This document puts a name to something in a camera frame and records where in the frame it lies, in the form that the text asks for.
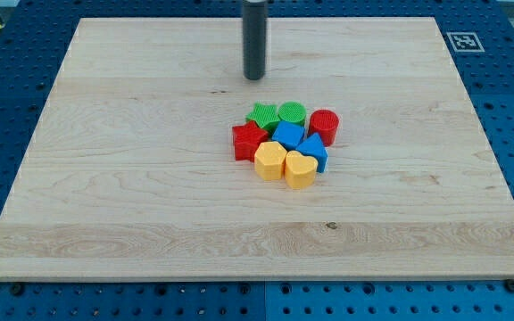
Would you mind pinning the red star block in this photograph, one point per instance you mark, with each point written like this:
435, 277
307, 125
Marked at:
246, 140

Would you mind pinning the green star block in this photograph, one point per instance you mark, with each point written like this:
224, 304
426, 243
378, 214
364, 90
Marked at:
265, 116

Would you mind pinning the yellow hexagon block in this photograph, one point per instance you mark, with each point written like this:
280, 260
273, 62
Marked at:
269, 160

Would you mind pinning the blue cube block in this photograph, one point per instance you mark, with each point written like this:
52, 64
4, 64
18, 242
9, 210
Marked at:
288, 134

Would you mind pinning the yellow heart block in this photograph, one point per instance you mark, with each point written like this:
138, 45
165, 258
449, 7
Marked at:
300, 170

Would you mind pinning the blue triangle block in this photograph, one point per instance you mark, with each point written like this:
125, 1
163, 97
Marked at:
313, 146

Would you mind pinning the green cylinder block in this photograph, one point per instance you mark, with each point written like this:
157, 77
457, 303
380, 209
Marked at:
292, 112

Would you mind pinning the red cylinder block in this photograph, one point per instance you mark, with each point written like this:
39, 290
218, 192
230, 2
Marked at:
325, 123

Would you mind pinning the light wooden board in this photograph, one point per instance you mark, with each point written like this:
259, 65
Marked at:
130, 174

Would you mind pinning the white fiducial marker tag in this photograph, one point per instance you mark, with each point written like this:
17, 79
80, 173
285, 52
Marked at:
465, 42

